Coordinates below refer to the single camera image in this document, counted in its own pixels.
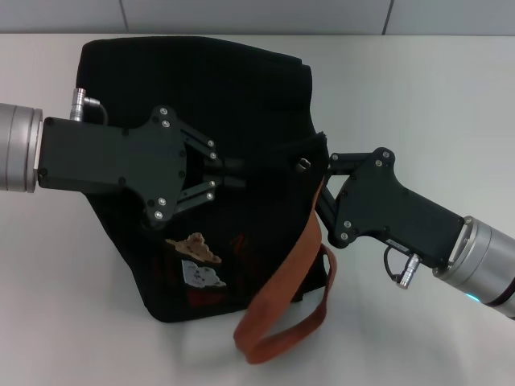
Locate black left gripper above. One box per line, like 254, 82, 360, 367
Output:
37, 105, 247, 230

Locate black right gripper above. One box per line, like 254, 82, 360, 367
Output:
315, 146, 467, 269

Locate black food bag orange handles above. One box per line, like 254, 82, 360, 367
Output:
80, 38, 339, 365

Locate right gripper connector cable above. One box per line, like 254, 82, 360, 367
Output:
381, 244, 422, 289

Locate gripper connector cable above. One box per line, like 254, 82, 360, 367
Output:
381, 244, 422, 289
68, 87, 110, 125

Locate left gripper connector cable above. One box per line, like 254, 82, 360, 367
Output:
68, 87, 110, 125

